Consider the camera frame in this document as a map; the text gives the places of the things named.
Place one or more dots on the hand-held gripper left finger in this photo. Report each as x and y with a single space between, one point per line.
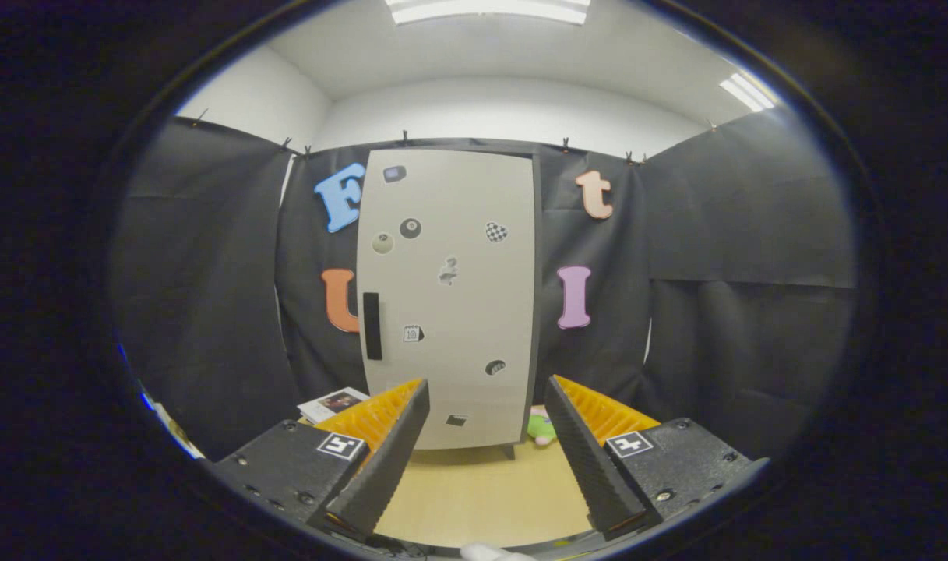
388 467

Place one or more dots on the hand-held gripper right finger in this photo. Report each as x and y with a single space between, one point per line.
590 467

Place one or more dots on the dark grey shoe cabinet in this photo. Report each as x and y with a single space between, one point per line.
537 327

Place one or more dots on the grey shoe cabinet door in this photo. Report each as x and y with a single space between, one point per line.
458 312

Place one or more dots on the pink and green plush toy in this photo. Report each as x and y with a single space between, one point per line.
540 428

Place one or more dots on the white printed box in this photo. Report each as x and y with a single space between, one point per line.
325 403

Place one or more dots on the blue and white panel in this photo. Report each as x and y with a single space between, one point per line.
174 428

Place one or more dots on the black backdrop cloth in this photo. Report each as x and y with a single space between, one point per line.
715 234

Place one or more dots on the small ceiling light panel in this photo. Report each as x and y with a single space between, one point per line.
746 91

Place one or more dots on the long ceiling light panel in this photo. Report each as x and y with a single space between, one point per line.
489 9

